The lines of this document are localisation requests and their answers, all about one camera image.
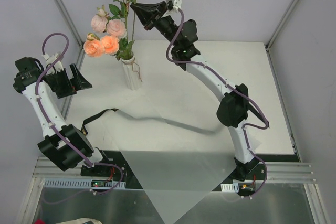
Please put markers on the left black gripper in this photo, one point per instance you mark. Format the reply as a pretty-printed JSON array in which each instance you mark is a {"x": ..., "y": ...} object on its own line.
[{"x": 64, "y": 83}]

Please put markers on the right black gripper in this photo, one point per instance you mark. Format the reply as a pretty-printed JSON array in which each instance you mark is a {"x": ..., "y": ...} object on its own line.
[{"x": 153, "y": 18}]

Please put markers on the black ribbon gold lettering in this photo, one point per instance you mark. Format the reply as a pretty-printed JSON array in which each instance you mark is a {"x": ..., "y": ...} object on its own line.
[{"x": 97, "y": 116}]

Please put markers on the white wrapping paper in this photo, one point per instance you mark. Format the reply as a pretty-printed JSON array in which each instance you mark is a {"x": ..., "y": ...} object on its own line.
[{"x": 177, "y": 163}]

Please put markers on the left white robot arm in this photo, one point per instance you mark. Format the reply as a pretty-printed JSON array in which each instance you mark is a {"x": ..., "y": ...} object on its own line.
[{"x": 64, "y": 144}]

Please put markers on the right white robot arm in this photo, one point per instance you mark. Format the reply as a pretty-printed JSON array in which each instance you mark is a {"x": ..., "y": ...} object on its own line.
[{"x": 234, "y": 100}]

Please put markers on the white ribbed vase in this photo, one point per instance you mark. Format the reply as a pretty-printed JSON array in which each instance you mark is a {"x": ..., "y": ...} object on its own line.
[{"x": 132, "y": 73}]

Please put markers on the beige cloth bag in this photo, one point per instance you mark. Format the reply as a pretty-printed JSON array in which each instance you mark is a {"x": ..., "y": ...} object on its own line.
[{"x": 83, "y": 221}]

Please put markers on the red object at bottom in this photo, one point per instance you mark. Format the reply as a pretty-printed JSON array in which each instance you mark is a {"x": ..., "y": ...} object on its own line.
[{"x": 39, "y": 221}]

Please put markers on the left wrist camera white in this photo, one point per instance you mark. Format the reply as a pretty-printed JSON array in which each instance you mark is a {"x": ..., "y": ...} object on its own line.
[{"x": 58, "y": 67}]

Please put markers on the left white cable duct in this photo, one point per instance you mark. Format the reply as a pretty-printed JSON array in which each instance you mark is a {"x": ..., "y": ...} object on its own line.
[{"x": 82, "y": 183}]

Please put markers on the white cable duct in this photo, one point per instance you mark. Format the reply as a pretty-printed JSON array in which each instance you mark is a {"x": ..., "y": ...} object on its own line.
[
  {"x": 230, "y": 188},
  {"x": 82, "y": 183}
]

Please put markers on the left aluminium frame post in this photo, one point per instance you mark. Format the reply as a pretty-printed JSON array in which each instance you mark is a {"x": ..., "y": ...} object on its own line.
[{"x": 69, "y": 22}]

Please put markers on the aluminium frame post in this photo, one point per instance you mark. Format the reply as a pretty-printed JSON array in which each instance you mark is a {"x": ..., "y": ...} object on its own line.
[
  {"x": 284, "y": 19},
  {"x": 69, "y": 22}
]

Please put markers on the right aluminium frame post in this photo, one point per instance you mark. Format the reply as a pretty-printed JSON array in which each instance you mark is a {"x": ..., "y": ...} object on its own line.
[{"x": 284, "y": 19}]

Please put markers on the right white cable duct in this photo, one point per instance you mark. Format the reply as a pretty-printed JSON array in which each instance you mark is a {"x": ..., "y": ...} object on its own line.
[{"x": 230, "y": 188}]

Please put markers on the aluminium front rail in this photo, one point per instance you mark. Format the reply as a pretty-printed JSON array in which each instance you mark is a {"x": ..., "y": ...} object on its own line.
[{"x": 278, "y": 172}]

